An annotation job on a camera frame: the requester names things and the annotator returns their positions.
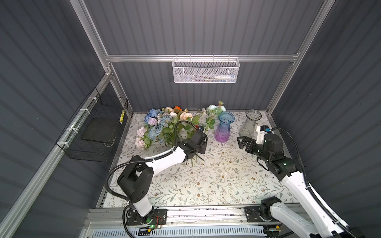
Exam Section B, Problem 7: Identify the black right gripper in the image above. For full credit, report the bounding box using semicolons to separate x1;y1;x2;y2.
237;135;270;164

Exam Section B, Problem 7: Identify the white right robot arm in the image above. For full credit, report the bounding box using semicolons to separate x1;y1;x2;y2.
237;127;364;238

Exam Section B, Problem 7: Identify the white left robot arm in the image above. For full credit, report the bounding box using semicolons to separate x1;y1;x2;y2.
117;131;208;220

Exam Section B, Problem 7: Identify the clear ribbed glass vase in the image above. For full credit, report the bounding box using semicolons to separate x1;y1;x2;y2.
239;109;262;138

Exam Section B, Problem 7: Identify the blue purple glass vase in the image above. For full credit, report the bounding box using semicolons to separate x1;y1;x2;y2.
214;112;235;143

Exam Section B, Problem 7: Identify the mixed flower bouquet pile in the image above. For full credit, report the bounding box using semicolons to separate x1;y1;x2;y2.
135;106;202;149

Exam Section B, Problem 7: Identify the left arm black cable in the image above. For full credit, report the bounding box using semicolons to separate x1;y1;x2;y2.
104;119;200;203

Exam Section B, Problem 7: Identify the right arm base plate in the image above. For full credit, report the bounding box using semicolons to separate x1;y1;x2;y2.
244;206;279;223

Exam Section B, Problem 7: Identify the white wire mesh basket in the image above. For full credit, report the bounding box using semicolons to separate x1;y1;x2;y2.
172;57;240;84

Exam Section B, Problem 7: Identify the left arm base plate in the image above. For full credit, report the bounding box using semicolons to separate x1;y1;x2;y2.
126;208;168;227

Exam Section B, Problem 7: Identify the black wire wall basket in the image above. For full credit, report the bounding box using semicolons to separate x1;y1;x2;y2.
56;90;129;162

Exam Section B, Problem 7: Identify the aluminium front rail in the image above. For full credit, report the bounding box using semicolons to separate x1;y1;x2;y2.
86;203;307;227

